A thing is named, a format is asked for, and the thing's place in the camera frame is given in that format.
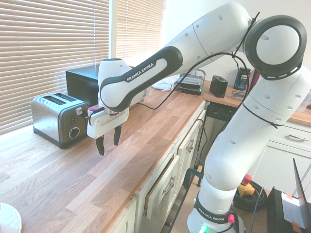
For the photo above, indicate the small black box appliance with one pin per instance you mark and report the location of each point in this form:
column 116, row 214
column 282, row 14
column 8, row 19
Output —
column 218, row 86

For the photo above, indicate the white plate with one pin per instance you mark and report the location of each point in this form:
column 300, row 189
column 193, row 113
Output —
column 11, row 218

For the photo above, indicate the black plastic food container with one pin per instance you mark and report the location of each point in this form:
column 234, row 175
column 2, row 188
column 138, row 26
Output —
column 190, row 87

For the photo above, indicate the white crumpled cloth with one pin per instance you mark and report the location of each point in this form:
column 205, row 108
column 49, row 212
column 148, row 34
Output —
column 165, row 83

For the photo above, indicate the open black laptop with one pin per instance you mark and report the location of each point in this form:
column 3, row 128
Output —
column 301, row 194

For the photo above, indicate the green metal clamp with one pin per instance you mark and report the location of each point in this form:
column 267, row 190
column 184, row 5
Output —
column 193, row 174

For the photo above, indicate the dark bottle on counter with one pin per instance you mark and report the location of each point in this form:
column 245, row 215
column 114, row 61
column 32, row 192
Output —
column 241, row 78

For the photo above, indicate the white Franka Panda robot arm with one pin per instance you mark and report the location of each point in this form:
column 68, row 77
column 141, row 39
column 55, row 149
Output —
column 218, row 145

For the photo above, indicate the wooden window blind wide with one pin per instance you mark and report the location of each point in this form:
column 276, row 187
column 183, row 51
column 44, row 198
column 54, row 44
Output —
column 48, row 48

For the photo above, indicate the stainless dishwasher front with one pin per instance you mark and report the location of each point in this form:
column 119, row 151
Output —
column 218, row 119

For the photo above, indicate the wooden window blind narrow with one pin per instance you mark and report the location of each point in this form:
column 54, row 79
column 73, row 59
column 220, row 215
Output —
column 139, row 26

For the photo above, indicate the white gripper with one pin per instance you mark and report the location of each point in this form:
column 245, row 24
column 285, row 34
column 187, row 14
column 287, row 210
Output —
column 102, row 123

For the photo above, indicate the stainless steel two-slot toaster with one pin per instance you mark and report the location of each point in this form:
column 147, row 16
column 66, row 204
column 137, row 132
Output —
column 58, row 116

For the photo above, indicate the yellow emergency stop button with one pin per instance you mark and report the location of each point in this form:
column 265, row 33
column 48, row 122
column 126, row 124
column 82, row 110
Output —
column 245, row 185

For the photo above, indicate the black microwave oven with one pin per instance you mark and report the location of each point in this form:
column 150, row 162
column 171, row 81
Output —
column 81, row 83

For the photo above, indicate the black box with paper label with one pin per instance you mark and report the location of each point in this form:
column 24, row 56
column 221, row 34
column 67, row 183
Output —
column 284, row 211

